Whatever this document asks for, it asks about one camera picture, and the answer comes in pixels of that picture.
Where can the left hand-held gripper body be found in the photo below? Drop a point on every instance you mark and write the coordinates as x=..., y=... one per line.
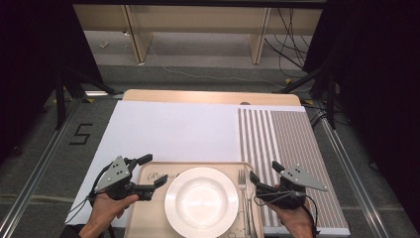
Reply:
x=114, y=172

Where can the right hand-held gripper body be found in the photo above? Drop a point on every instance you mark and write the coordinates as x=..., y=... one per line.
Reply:
x=302, y=178

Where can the metal fork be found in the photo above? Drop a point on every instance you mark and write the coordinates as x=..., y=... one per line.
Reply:
x=242, y=180

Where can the beige tray with rabbit print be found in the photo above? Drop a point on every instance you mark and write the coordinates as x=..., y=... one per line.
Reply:
x=148, y=214

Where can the white plate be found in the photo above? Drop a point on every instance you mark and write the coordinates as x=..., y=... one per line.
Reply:
x=201, y=201

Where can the person's left hand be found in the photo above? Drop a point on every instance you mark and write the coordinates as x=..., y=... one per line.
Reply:
x=105, y=210

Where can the person's right hand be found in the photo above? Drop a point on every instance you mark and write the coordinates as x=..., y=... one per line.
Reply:
x=295, y=219

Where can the white board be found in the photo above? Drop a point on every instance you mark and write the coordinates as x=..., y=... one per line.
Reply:
x=165, y=132

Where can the grey striped placemat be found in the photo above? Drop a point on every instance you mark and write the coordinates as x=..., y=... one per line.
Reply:
x=297, y=132

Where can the yellow tape piece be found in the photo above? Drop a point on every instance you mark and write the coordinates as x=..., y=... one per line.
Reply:
x=89, y=100
x=309, y=102
x=288, y=81

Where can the black metal stand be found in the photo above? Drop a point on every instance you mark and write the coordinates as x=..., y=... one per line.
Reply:
x=331, y=99
x=60, y=99

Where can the small white floor scrap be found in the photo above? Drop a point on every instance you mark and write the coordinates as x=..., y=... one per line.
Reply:
x=104, y=44

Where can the black curtain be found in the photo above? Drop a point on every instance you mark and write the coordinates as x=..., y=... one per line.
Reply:
x=379, y=82
x=33, y=66

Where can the light wooden desk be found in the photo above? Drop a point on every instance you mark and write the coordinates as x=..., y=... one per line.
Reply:
x=198, y=18

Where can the aluminium floor rail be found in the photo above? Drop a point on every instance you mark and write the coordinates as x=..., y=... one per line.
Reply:
x=36, y=172
x=353, y=178

